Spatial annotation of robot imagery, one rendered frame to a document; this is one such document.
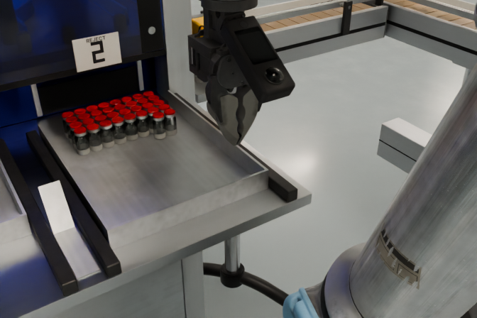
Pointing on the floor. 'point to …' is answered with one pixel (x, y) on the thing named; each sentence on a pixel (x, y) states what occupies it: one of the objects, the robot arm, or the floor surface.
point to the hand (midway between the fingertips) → (238, 139)
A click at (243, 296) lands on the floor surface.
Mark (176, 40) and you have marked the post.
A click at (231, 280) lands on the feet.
